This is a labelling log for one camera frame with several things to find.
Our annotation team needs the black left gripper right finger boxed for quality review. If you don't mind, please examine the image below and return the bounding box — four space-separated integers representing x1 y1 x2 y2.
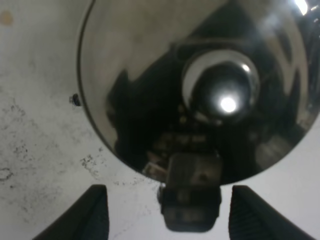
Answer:
228 185 313 240

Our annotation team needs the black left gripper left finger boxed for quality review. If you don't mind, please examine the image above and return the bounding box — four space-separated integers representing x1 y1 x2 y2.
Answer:
34 184 110 240

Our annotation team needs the stainless steel teapot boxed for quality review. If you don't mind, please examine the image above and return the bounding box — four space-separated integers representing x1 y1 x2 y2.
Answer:
77 0 320 232

